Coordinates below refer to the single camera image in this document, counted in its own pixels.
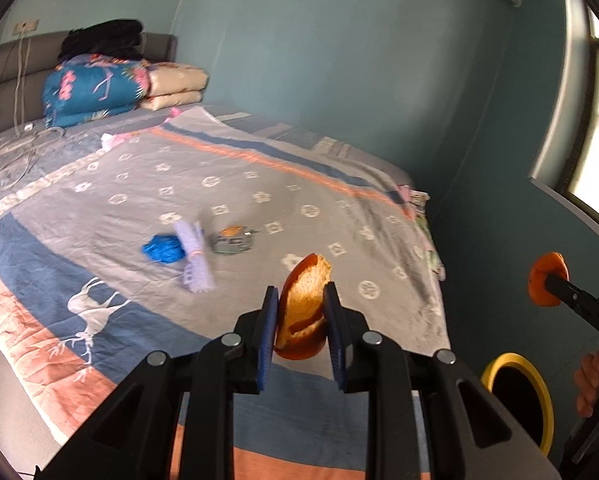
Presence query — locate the yellow rimmed trash bin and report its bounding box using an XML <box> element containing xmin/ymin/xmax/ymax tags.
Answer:
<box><xmin>481</xmin><ymin>352</ymin><xmax>555</xmax><ymax>456</ymax></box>

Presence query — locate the person right hand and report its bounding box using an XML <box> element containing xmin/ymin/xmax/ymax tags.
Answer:
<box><xmin>574</xmin><ymin>350</ymin><xmax>599</xmax><ymax>418</ymax></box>

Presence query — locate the grey snack packet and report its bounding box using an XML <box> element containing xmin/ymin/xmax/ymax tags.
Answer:
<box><xmin>210</xmin><ymin>226</ymin><xmax>257</xmax><ymax>255</ymax></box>

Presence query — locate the blue nitrile glove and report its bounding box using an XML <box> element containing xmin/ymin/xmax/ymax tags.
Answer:
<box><xmin>142</xmin><ymin>234</ymin><xmax>185</xmax><ymax>264</ymax></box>

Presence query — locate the floral sheet at bed edge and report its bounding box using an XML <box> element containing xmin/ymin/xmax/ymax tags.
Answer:
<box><xmin>398</xmin><ymin>184</ymin><xmax>446</xmax><ymax>282</ymax></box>

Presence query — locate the patterned bed quilt cover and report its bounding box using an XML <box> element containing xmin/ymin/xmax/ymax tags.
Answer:
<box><xmin>0</xmin><ymin>104</ymin><xmax>454</xmax><ymax>480</ymax></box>

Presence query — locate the beige folded quilt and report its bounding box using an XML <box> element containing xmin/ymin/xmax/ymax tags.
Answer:
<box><xmin>139</xmin><ymin>62</ymin><xmax>209</xmax><ymax>110</ymax></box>

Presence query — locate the window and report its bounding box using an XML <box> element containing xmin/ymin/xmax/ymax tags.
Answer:
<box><xmin>529</xmin><ymin>0</ymin><xmax>599</xmax><ymax>236</ymax></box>

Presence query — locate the blue floral folded quilt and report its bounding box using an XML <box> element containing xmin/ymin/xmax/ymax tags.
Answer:
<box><xmin>42</xmin><ymin>54</ymin><xmax>150</xmax><ymax>128</ymax></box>

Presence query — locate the black folded blanket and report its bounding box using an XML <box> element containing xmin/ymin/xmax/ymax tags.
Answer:
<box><xmin>57</xmin><ymin>18</ymin><xmax>143</xmax><ymax>62</ymax></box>

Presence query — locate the grey padded headboard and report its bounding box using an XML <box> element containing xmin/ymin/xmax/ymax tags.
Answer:
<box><xmin>0</xmin><ymin>30</ymin><xmax>178</xmax><ymax>141</ymax></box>

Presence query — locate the white charging cable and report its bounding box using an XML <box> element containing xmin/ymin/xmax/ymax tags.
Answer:
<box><xmin>0</xmin><ymin>34</ymin><xmax>66</xmax><ymax>191</ymax></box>

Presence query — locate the wall power socket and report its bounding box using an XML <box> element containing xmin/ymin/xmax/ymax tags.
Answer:
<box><xmin>13</xmin><ymin>18</ymin><xmax>40</xmax><ymax>36</ymax></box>

